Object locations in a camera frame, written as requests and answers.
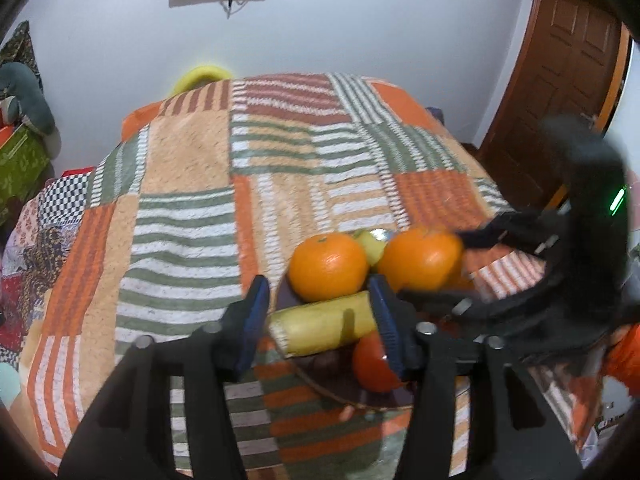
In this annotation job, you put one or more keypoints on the yellow banana with cut end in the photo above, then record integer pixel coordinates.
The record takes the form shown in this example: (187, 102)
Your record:
(320, 322)

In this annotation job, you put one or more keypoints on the pale teal round object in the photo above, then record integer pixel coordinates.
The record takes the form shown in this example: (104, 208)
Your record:
(7, 385)

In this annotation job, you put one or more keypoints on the green patterned box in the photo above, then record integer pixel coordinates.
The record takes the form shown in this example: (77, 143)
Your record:
(20, 170)

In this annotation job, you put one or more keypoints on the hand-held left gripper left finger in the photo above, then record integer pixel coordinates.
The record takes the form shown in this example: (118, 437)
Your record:
(252, 325)

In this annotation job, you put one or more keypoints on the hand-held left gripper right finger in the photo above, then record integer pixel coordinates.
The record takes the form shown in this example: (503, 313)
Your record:
(387, 325)

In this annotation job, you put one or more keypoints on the brown wooden door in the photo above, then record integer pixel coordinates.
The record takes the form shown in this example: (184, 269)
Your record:
(570, 60)

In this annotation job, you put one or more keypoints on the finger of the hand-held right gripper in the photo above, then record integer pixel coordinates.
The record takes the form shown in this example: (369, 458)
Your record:
(450, 302)
(520, 230)

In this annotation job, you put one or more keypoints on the purple ceramic plate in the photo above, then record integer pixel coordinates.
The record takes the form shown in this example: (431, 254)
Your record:
(345, 385)

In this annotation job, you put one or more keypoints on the large orange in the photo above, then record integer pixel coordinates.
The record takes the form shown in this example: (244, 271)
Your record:
(420, 260)
(327, 267)

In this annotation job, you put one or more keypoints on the yellow-green banana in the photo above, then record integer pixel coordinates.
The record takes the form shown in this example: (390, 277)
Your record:
(371, 250)

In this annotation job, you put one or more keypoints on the grey plush toy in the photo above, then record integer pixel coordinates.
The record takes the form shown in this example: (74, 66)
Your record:
(27, 95)

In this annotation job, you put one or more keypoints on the striped patchwork blanket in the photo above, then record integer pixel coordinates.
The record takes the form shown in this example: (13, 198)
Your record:
(190, 210)

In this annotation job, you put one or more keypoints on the red tomato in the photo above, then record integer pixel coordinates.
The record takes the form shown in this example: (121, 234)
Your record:
(372, 367)

